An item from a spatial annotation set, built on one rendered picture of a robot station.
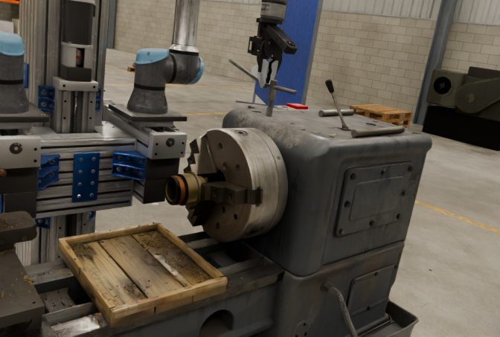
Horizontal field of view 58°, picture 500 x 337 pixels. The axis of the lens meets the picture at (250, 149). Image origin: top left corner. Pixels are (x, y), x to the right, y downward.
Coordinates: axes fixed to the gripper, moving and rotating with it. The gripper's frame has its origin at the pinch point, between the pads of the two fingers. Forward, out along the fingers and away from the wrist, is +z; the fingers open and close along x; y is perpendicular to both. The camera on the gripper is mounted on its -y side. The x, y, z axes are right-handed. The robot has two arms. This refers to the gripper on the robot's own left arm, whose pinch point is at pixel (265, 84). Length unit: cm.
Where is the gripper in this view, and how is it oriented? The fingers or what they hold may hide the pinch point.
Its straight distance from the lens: 144.1
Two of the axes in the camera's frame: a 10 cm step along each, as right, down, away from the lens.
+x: -7.7, 0.5, -6.4
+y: -6.2, -2.8, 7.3
